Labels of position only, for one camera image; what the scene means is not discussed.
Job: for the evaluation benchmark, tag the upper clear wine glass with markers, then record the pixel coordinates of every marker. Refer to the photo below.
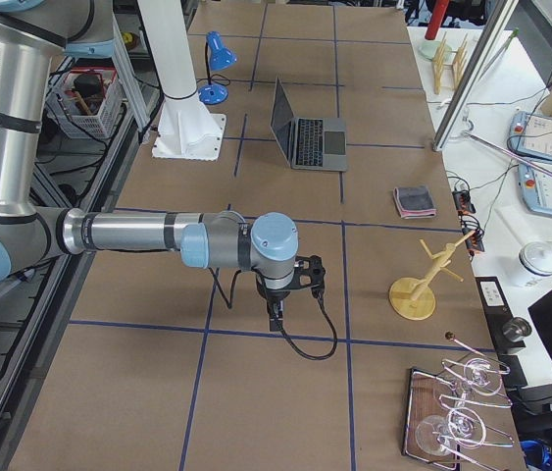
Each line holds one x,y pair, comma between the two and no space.
480,375

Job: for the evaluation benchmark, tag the wooden dish rack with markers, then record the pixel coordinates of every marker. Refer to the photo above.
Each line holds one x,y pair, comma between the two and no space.
456,63

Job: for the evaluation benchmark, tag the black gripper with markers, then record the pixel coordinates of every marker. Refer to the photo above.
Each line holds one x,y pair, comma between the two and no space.
275,296

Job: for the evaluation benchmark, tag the wine glass rack tray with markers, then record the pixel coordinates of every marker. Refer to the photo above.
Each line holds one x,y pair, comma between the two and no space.
429,394

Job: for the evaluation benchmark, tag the blue desk lamp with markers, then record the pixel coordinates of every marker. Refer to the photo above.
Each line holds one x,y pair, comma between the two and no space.
217,58

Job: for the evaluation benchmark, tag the grey pink folded cloth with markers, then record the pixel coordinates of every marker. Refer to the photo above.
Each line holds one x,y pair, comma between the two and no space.
414,202

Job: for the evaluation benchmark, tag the green glass plate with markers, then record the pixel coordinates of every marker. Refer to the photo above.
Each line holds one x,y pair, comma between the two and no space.
428,49

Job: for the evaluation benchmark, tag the white ceramic pot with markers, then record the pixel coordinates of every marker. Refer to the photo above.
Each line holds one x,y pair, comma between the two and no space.
533,264

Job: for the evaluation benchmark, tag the aluminium frame post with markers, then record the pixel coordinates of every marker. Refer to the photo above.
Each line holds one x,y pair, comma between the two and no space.
496,24

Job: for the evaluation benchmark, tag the black power strip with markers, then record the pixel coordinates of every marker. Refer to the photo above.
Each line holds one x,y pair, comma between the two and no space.
469,223

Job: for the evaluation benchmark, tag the lower clear wine glass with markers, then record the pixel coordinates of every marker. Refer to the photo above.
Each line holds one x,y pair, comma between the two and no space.
459,428

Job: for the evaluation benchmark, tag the white basket of tools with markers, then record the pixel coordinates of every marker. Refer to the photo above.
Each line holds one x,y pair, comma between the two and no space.
86,102

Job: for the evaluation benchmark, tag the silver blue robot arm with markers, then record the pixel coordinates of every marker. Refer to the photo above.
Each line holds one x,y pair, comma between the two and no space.
32,33

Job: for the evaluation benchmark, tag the grey laptop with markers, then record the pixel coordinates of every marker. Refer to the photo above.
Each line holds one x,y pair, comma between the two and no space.
317,144

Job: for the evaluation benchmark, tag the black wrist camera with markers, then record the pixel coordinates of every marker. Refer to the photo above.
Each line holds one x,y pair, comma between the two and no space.
309,272

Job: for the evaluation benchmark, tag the clear wine glass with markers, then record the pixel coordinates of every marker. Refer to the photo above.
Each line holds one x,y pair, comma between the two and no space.
480,375
459,428

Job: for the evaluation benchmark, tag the upper teach pendant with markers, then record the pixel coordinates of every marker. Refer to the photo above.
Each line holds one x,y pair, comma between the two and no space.
530,135

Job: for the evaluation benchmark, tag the wooden mug tree stand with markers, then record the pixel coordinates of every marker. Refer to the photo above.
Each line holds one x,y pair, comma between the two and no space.
412,298

